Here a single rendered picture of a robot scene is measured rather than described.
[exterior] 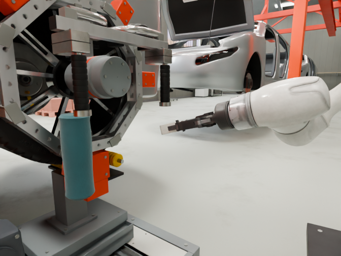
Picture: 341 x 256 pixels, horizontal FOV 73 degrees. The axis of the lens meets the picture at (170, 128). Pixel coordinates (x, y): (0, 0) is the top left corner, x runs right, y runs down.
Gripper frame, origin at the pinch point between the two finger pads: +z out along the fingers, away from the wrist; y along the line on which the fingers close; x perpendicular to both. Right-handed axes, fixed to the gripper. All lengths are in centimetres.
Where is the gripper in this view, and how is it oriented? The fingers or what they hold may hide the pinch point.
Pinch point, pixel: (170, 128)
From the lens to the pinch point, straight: 72.2
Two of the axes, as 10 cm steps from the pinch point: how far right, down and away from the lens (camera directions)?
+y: -5.3, 1.5, -8.4
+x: 2.3, 9.7, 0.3
